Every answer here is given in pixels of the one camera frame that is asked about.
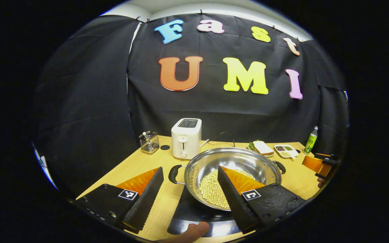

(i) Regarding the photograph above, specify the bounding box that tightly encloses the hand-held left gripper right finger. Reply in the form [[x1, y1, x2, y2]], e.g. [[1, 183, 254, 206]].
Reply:
[[217, 165, 306, 234]]

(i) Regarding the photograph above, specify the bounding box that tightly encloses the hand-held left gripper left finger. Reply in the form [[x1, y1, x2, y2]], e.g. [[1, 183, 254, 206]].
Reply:
[[75, 166, 164, 234]]

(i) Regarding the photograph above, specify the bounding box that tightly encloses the black induction cooktop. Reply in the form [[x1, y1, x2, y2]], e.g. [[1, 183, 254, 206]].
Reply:
[[167, 186, 249, 238]]

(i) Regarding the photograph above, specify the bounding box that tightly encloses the stainless steel pot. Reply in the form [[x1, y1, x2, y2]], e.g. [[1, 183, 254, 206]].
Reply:
[[168, 147, 287, 212]]

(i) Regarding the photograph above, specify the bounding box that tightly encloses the green drink bottle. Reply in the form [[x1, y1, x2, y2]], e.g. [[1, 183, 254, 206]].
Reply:
[[304, 126, 319, 155]]

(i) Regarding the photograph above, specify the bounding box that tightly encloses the pile of soybeans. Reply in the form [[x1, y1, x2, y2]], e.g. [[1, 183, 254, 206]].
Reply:
[[199, 169, 256, 210]]

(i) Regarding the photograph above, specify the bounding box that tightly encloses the sectioned dish of beans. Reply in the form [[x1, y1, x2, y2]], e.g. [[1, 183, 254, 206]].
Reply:
[[274, 144, 299, 158]]

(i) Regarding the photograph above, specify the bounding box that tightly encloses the pale sandwich plate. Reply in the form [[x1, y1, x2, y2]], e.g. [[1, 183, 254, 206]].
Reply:
[[247, 140, 275, 158]]

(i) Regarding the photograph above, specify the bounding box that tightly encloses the sandwich with lettuce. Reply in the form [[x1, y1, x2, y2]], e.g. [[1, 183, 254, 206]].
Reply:
[[249, 140, 275, 156]]

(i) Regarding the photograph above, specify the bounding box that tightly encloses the white toaster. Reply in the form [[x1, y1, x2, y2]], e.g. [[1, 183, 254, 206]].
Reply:
[[171, 118, 202, 160]]

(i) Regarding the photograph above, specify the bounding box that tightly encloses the black backdrop cloth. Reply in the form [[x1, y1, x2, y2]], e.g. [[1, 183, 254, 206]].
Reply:
[[32, 13, 350, 199]]

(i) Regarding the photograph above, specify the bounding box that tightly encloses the wire mesh utensil holder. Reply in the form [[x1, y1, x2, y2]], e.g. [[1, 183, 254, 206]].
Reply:
[[138, 131, 160, 155]]

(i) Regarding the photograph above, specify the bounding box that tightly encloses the black power cable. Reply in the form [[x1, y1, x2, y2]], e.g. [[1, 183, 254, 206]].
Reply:
[[200, 132, 236, 149]]

